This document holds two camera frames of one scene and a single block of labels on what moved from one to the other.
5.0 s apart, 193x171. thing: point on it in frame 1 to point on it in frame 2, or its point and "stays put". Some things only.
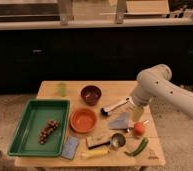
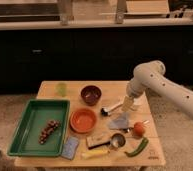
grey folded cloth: x=123 y=122 stays put
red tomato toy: x=138 y=129 stays put
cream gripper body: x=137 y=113 to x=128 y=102
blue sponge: x=69 y=148 stays put
